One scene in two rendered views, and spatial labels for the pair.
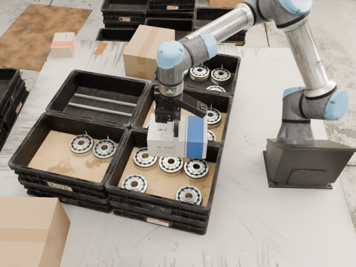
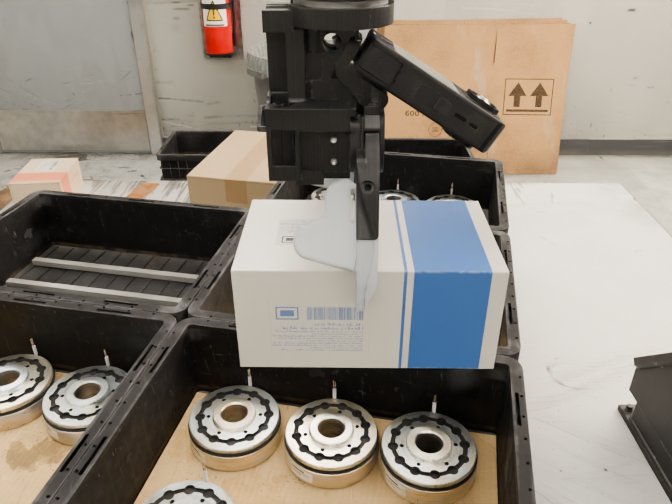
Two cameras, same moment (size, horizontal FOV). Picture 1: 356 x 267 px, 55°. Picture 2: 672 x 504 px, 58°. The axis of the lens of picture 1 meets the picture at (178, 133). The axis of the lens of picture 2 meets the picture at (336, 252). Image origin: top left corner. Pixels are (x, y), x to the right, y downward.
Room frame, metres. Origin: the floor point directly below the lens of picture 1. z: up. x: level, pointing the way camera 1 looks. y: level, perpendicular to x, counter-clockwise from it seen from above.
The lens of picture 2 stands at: (0.34, 0.04, 1.37)
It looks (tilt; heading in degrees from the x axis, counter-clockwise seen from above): 30 degrees down; 358
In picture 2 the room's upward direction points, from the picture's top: straight up
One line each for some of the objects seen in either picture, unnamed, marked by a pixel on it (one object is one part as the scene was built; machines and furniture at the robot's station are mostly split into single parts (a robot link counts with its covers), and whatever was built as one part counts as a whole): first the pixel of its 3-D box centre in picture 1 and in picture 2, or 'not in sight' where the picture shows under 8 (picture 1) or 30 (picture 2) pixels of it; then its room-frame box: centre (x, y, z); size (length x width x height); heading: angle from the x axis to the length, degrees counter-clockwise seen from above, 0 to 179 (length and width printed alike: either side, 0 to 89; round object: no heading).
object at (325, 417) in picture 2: (171, 161); (331, 429); (0.82, 0.03, 0.86); 0.05 x 0.05 x 0.01
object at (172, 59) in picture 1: (171, 62); not in sight; (0.77, 0.02, 1.41); 0.09 x 0.08 x 0.11; 128
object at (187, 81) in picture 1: (197, 78); (389, 213); (1.34, -0.10, 0.87); 0.40 x 0.30 x 0.11; 76
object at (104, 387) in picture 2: (104, 148); (87, 392); (0.89, 0.31, 0.86); 0.05 x 0.05 x 0.01
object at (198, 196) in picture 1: (188, 197); not in sight; (0.66, -0.04, 0.86); 0.10 x 0.10 x 0.01
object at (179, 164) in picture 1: (171, 162); (331, 432); (0.82, 0.03, 0.86); 0.10 x 0.10 x 0.01
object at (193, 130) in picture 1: (178, 135); (365, 279); (0.77, 0.00, 1.09); 0.20 x 0.12 x 0.09; 87
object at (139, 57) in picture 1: (150, 52); (260, 186); (1.67, 0.17, 0.78); 0.30 x 0.22 x 0.16; 166
